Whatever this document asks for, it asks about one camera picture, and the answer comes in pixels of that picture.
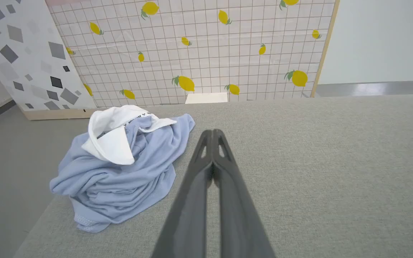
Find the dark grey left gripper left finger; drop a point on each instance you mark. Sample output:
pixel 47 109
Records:
pixel 188 200

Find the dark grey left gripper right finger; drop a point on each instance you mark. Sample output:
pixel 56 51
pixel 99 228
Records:
pixel 238 208

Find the light blue white-collared shirt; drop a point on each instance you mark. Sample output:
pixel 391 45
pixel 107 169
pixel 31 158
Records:
pixel 120 186

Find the grey fabric sofa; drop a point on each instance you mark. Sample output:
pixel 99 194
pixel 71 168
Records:
pixel 317 172

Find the small white box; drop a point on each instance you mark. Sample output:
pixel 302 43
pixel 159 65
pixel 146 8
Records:
pixel 206 98

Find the lemon print grid panel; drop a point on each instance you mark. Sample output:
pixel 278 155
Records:
pixel 210 53

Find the grey terrazzo print panel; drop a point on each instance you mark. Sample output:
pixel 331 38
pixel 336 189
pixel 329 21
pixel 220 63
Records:
pixel 20 61

